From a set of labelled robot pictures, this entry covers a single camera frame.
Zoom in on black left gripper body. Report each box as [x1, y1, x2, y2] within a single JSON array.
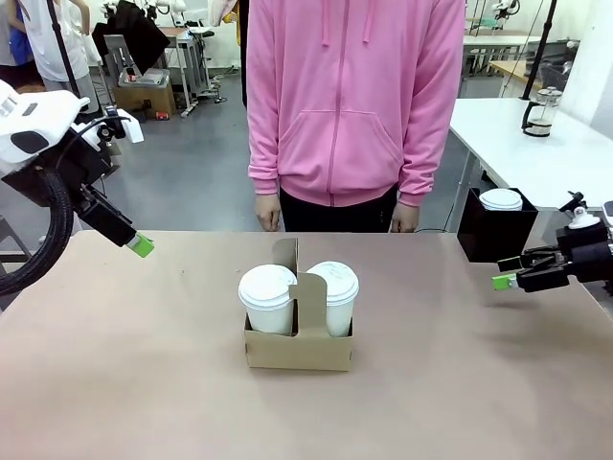
[[2, 138, 114, 208]]

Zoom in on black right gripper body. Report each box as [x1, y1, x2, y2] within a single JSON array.
[[555, 222, 613, 285]]

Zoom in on glass french press pitcher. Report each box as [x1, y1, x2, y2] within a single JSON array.
[[520, 87, 561, 139]]

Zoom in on white plastic cup lid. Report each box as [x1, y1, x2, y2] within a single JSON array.
[[238, 264, 298, 308], [306, 273, 360, 307]]

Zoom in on brown cardboard cup carrier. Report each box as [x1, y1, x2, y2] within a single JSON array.
[[242, 238, 354, 373]]

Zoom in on pink-sleeved right forearm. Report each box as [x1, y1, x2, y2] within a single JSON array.
[[247, 114, 284, 197]]

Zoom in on pink-sleeved left forearm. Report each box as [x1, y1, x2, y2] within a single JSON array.
[[396, 114, 454, 208]]

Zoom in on person's left hand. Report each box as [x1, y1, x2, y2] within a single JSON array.
[[391, 200, 418, 234]]

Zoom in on person's right hand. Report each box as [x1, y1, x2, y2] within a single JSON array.
[[255, 194, 282, 230]]

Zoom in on black plastic bin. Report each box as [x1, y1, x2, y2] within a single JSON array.
[[457, 186, 540, 264]]

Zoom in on stack of white lids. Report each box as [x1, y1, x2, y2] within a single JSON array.
[[479, 188, 524, 212]]

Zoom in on brown cardboard box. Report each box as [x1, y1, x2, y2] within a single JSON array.
[[114, 79, 177, 116]]

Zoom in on grey plastic box lid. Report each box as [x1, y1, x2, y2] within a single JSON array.
[[118, 68, 171, 90]]

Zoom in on large white side table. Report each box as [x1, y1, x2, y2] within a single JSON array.
[[449, 98, 613, 212]]

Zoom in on black tripod pole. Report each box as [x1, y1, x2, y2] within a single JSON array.
[[45, 0, 83, 97], [519, 0, 559, 102]]

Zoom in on bystander in blue top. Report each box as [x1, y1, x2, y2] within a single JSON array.
[[0, 0, 37, 92]]

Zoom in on bystander in white shirt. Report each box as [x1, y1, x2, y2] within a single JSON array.
[[21, 0, 102, 97]]

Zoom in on black hanging cloth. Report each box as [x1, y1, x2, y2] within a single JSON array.
[[92, 0, 172, 78]]

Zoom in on wooden background table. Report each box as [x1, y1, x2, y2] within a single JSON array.
[[488, 59, 545, 92]]

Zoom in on white background workbench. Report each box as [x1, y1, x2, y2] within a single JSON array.
[[462, 31, 547, 78]]

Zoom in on person in pink hoodie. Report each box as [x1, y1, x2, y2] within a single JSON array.
[[244, 0, 466, 235]]

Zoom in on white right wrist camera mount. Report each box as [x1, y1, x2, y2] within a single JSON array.
[[559, 191, 613, 231]]

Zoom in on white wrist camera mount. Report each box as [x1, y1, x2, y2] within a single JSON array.
[[559, 191, 613, 231], [71, 107, 145, 152]]

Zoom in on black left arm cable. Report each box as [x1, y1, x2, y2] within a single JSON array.
[[0, 167, 76, 296]]

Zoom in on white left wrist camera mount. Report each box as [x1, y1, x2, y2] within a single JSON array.
[[71, 107, 145, 152]]

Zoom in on black wire basket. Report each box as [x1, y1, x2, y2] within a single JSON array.
[[538, 64, 576, 104]]

